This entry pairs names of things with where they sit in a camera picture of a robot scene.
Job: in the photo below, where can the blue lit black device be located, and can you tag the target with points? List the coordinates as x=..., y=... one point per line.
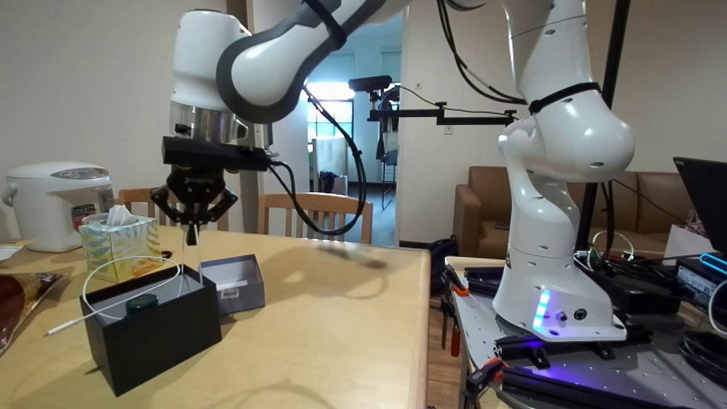
x=706, y=276

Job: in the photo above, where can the metal robot mounting plate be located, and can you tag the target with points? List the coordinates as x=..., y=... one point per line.
x=604, y=371

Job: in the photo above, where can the white electric water boiler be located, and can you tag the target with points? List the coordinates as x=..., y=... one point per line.
x=47, y=207

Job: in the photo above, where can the grey blurry table object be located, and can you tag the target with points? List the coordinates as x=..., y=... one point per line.
x=356, y=255

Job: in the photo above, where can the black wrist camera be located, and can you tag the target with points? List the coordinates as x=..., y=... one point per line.
x=211, y=153

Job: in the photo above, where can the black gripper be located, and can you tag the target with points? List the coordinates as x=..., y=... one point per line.
x=198, y=182

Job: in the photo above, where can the black laptop screen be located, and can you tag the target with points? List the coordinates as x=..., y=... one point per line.
x=708, y=195

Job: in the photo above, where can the brown wrapped dish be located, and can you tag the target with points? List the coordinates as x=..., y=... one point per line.
x=18, y=299

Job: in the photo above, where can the dark green round item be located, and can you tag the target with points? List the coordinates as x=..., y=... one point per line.
x=141, y=302

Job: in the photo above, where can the white plate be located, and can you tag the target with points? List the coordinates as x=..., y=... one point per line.
x=10, y=251

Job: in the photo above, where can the brown sofa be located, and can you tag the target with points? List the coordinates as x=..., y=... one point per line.
x=485, y=207

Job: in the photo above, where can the black camera on mount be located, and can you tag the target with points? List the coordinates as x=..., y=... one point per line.
x=374, y=82

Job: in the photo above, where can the wooden chair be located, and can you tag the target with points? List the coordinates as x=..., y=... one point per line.
x=138, y=195
x=332, y=201

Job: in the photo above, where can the black open box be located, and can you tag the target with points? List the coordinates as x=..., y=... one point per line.
x=160, y=344

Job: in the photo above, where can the green tissue box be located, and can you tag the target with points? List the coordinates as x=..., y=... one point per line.
x=114, y=242

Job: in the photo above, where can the black stand pole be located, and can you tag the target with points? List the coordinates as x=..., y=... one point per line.
x=615, y=52

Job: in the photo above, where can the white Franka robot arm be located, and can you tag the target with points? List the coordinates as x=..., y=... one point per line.
x=558, y=228

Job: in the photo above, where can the small grey open box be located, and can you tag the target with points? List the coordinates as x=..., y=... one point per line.
x=241, y=292

